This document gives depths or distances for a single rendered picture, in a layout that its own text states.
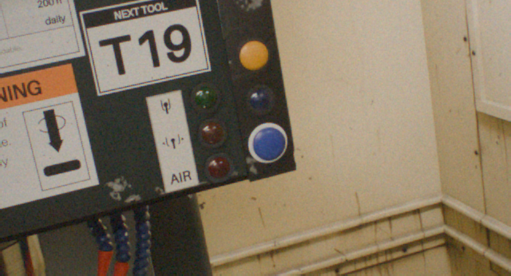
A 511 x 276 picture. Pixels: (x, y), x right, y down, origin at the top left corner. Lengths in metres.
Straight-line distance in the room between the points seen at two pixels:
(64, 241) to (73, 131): 0.71
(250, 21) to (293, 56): 1.12
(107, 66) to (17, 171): 0.11
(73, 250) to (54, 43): 0.75
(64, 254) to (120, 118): 0.72
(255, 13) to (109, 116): 0.15
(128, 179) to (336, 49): 1.21
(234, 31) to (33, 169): 0.20
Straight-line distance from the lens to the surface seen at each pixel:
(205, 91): 0.71
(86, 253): 1.40
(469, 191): 1.95
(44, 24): 0.68
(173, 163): 0.72
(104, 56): 0.69
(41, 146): 0.70
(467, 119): 1.87
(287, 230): 1.92
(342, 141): 1.92
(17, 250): 0.88
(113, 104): 0.70
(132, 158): 0.71
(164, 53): 0.70
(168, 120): 0.71
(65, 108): 0.69
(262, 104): 0.72
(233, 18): 0.71
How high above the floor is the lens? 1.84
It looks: 16 degrees down
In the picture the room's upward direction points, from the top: 10 degrees counter-clockwise
